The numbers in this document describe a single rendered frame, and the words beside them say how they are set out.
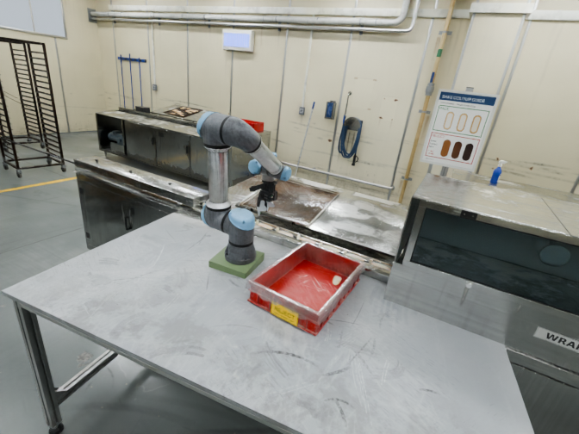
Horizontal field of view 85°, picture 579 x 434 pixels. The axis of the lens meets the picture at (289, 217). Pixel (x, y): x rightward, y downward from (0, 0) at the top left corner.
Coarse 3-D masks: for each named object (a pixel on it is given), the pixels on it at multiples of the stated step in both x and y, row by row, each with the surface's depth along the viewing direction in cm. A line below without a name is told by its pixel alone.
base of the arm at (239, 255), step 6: (228, 240) 147; (228, 246) 148; (234, 246) 144; (240, 246) 144; (246, 246) 145; (252, 246) 149; (228, 252) 146; (234, 252) 145; (240, 252) 145; (246, 252) 146; (252, 252) 148; (228, 258) 146; (234, 258) 145; (240, 258) 145; (246, 258) 147; (252, 258) 149; (240, 264) 146
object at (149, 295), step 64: (128, 256) 149; (192, 256) 155; (64, 320) 108; (128, 320) 111; (192, 320) 115; (256, 320) 118; (384, 320) 127; (64, 384) 152; (192, 384) 93; (256, 384) 94; (320, 384) 96; (384, 384) 99; (448, 384) 102; (512, 384) 105
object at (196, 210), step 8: (80, 168) 247; (96, 176) 240; (120, 184) 229; (128, 184) 225; (136, 192) 223; (144, 192) 219; (160, 200) 213; (168, 200) 209; (184, 208) 204; (192, 208) 201; (200, 208) 200; (256, 232) 182; (264, 232) 179; (272, 232) 179; (272, 240) 178; (280, 240) 175; (288, 240) 173; (296, 240) 174; (368, 264) 158; (368, 272) 155; (376, 272) 153; (384, 272) 153; (384, 280) 152
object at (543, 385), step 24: (96, 192) 246; (120, 192) 232; (96, 216) 256; (120, 216) 241; (144, 216) 227; (96, 240) 267; (528, 360) 119; (528, 384) 122; (552, 384) 118; (576, 384) 114; (528, 408) 125; (552, 408) 120; (576, 408) 116; (552, 432) 123; (576, 432) 119
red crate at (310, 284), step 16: (288, 272) 151; (304, 272) 152; (320, 272) 154; (336, 272) 155; (272, 288) 137; (288, 288) 138; (304, 288) 140; (320, 288) 141; (336, 288) 143; (352, 288) 143; (256, 304) 125; (304, 304) 130; (320, 304) 131; (304, 320) 115
